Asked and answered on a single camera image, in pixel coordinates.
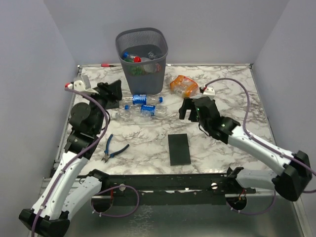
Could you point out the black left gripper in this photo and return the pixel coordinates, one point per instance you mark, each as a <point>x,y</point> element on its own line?
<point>112,92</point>

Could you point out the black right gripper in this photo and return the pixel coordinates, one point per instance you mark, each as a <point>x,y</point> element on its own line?
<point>188,104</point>

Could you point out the crushed orange plastic bottle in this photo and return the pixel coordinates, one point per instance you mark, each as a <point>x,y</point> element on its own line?
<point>184,86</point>

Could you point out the green plastic bottle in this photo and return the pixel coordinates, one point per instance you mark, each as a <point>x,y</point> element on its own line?
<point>135,70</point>

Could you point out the pepsi bottle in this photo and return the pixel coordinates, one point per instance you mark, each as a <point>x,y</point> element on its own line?
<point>152,110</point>
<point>142,99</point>
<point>132,58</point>

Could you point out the red label clear bottle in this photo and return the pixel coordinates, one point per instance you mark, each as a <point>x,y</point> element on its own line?
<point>148,66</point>

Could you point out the small orange juice bottle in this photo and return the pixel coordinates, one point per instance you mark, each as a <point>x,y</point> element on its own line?
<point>157,67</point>

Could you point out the Starbucks latte bottle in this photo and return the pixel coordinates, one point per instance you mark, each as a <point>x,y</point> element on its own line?
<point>152,55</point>

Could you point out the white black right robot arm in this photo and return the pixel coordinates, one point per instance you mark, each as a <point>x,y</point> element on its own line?
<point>289,173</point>

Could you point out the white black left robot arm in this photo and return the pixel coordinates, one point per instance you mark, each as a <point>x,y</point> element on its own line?
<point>50,216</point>

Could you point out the grey mesh waste bin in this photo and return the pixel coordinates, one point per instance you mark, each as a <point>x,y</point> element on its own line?
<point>142,53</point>

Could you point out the black block far left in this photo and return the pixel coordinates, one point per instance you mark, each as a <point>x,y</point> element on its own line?
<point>112,105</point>

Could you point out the black block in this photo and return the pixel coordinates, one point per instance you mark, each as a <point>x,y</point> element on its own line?
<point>112,105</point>
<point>179,153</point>

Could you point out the black block near centre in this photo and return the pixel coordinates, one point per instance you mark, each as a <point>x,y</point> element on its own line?
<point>179,153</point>

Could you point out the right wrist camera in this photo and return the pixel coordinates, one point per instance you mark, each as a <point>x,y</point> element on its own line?
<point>207,91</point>

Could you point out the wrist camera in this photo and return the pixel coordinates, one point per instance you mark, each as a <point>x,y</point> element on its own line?
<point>81,84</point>
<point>207,91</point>

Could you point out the red handled screwdriver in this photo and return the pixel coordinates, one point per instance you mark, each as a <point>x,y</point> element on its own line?
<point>107,65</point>

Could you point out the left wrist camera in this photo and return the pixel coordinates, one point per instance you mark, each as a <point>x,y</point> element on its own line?
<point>81,84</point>

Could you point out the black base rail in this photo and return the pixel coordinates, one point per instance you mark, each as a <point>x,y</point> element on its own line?
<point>172,189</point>

